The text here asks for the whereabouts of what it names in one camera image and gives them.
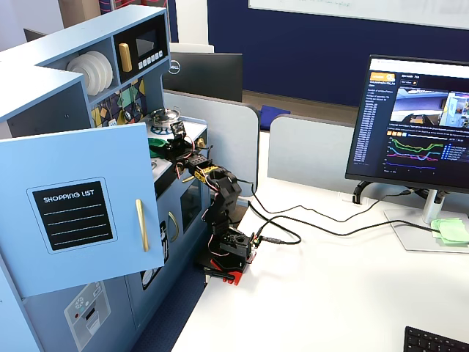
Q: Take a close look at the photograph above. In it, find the grey desk divider panel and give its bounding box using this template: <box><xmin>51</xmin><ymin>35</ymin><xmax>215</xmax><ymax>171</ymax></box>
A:
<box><xmin>162</xmin><ymin>90</ymin><xmax>261</xmax><ymax>201</ymax></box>
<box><xmin>267</xmin><ymin>113</ymin><xmax>355</xmax><ymax>188</ymax></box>

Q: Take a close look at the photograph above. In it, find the black shopping list sticker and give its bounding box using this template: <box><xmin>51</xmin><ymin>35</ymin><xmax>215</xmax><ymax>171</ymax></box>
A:
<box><xmin>26</xmin><ymin>177</ymin><xmax>119</xmax><ymax>255</ymax></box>

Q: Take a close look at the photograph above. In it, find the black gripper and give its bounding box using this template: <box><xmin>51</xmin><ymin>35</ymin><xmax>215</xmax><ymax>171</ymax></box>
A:
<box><xmin>156</xmin><ymin>135</ymin><xmax>196</xmax><ymax>164</ymax></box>

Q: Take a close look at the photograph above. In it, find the black usb cable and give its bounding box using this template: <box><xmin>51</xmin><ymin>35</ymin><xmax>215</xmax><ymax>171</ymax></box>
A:
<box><xmin>254</xmin><ymin>215</ymin><xmax>443</xmax><ymax>247</ymax></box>

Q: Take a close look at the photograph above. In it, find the black keyboard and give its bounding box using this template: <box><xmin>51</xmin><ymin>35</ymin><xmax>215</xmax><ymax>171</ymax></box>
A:
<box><xmin>403</xmin><ymin>326</ymin><xmax>469</xmax><ymax>352</ymax></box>

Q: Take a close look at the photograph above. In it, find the green recipient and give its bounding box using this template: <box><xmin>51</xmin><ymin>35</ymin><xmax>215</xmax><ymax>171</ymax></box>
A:
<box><xmin>147</xmin><ymin>137</ymin><xmax>170</xmax><ymax>159</ymax></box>

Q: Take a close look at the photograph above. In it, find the black toy microwave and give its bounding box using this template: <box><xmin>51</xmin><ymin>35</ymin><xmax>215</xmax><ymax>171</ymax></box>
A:
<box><xmin>111</xmin><ymin>17</ymin><xmax>171</xmax><ymax>86</ymax></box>

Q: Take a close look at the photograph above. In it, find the black Dell monitor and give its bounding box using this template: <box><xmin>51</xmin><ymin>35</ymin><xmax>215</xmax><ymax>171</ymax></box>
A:
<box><xmin>162</xmin><ymin>51</ymin><xmax>244</xmax><ymax>103</ymax></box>

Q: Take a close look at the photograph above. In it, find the green sticky note pad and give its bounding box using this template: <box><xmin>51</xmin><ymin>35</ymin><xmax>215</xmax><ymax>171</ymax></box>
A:
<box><xmin>430</xmin><ymin>216</ymin><xmax>469</xmax><ymax>246</ymax></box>

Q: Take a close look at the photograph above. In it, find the silver monitor stand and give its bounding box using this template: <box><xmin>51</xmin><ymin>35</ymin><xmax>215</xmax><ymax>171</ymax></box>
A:
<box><xmin>383</xmin><ymin>188</ymin><xmax>469</xmax><ymax>254</ymax></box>

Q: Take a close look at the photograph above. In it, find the blue toy fridge door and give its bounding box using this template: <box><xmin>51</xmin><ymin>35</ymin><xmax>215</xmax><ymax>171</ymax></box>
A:
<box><xmin>0</xmin><ymin>122</ymin><xmax>166</xmax><ymax>299</ymax></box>

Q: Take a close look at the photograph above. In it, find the silver toy pot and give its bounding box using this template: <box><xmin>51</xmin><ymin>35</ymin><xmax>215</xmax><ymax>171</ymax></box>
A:
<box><xmin>149</xmin><ymin>106</ymin><xmax>183</xmax><ymax>128</ymax></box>

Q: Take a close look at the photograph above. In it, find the brown cardboard box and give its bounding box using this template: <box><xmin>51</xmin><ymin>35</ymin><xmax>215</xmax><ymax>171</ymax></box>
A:
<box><xmin>57</xmin><ymin>0</ymin><xmax>115</xmax><ymax>29</ymax></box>

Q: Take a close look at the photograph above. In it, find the red table clamp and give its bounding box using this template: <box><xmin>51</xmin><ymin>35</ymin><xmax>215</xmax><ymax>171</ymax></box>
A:
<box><xmin>193</xmin><ymin>256</ymin><xmax>245</xmax><ymax>287</ymax></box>

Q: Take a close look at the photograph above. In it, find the white whiteboard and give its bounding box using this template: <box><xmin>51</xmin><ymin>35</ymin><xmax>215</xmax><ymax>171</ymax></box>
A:
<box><xmin>248</xmin><ymin>0</ymin><xmax>469</xmax><ymax>31</ymax></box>

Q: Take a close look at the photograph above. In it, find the computer monitor with dashboard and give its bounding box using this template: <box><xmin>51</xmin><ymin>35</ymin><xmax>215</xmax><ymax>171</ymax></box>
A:
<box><xmin>344</xmin><ymin>54</ymin><xmax>469</xmax><ymax>192</ymax></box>

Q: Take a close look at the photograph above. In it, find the white toy plate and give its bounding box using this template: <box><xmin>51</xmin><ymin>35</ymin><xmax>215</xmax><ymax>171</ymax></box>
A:
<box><xmin>84</xmin><ymin>50</ymin><xmax>114</xmax><ymax>92</ymax></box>
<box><xmin>75</xmin><ymin>54</ymin><xmax>107</xmax><ymax>95</ymax></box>
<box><xmin>65</xmin><ymin>57</ymin><xmax>97</xmax><ymax>97</ymax></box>

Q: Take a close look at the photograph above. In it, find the gold microwave handle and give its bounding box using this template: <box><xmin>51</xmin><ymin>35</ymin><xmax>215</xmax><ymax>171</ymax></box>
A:
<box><xmin>117</xmin><ymin>43</ymin><xmax>133</xmax><ymax>73</ymax></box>

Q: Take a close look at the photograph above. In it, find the blue toy kitchen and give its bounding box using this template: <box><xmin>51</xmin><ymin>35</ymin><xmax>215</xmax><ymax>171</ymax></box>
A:
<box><xmin>0</xmin><ymin>5</ymin><xmax>210</xmax><ymax>352</ymax></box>

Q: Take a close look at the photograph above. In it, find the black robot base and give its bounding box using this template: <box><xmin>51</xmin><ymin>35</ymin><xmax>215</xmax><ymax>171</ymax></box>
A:
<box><xmin>207</xmin><ymin>226</ymin><xmax>259</xmax><ymax>272</ymax></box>

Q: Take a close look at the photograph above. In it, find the gold oven door handle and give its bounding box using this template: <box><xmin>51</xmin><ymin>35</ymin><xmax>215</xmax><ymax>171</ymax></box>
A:
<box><xmin>167</xmin><ymin>210</ymin><xmax>180</xmax><ymax>242</ymax></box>

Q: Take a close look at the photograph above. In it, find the long black power cable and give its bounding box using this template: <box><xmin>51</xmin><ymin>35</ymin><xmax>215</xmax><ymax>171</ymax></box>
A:
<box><xmin>234</xmin><ymin>177</ymin><xmax>415</xmax><ymax>224</ymax></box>

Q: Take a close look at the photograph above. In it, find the gold fridge door handle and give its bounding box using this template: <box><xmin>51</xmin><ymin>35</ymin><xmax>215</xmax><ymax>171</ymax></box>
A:
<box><xmin>134</xmin><ymin>198</ymin><xmax>151</xmax><ymax>253</ymax></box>

